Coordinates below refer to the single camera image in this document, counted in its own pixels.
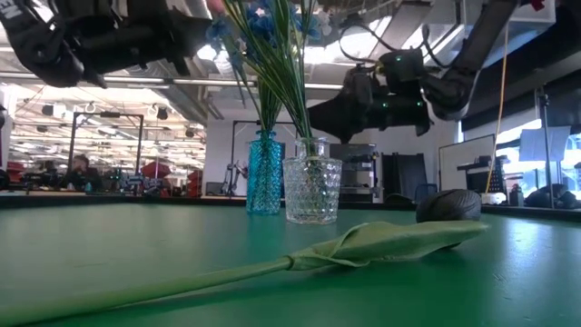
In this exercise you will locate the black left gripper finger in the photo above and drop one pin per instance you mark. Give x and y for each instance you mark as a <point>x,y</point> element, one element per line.
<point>195,34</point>

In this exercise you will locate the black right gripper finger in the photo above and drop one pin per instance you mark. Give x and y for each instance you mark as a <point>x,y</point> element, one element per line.
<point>345,111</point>
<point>349,131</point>

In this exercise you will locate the blue artificial flower bunch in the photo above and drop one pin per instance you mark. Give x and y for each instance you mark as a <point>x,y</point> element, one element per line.
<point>297,104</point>
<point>261,20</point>

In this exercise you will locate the blue glass vase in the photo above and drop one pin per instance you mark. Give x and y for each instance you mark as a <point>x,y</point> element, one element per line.
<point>264,177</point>

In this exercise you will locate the black artificial tulip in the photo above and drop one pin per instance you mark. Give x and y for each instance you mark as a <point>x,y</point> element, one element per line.
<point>386,243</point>

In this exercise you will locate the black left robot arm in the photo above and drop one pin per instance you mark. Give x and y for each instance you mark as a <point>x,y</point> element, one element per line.
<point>41,54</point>

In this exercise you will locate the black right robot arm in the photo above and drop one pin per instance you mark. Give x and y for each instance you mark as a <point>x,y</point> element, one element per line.
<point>481,36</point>

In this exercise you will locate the clear glass vase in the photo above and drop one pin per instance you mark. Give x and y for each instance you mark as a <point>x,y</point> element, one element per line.
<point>313,186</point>

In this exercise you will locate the long ceiling light strip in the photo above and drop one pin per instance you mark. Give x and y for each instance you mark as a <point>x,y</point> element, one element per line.
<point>204,82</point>
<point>322,86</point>

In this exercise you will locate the black appliance cabinet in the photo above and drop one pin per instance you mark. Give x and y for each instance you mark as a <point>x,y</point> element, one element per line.
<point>358,172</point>

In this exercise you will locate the black panel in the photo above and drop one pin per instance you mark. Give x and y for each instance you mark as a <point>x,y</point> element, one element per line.
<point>408,172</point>

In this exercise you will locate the whiteboard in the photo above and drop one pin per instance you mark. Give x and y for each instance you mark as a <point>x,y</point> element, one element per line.
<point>463,163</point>

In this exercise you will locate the black perforated stand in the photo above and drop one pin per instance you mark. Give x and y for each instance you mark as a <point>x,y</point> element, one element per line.
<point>497,175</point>

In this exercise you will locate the person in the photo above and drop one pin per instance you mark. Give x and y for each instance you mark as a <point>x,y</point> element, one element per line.
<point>81,165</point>

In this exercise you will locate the white sheet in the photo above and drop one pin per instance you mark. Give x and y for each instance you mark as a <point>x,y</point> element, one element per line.
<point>531,145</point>

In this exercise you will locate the black light stand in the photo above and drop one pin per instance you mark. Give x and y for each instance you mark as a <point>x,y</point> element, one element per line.
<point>547,118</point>

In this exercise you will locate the green table mat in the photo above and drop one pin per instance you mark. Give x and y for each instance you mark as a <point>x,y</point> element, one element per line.
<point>136,245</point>

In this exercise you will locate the black station frame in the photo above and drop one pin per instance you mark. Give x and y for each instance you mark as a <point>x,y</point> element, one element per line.
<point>104,115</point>
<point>245,121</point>

